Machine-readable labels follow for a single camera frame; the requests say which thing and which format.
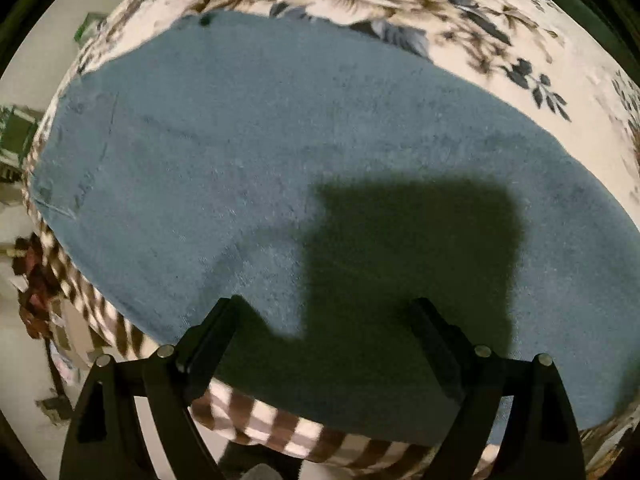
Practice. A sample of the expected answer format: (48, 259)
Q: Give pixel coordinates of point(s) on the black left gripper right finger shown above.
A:
(541, 440)

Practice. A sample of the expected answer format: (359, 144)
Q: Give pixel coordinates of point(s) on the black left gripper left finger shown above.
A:
(105, 439)

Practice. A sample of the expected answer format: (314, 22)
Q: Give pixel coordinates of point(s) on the blue denim pants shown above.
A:
(327, 179)

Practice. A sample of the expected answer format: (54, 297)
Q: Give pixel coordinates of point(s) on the brown checkered bed skirt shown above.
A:
(250, 419)

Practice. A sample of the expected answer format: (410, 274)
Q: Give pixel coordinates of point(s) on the green metal rack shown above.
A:
(19, 124)

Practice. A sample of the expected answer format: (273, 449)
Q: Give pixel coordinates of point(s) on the floral cream bedspread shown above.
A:
(450, 20)

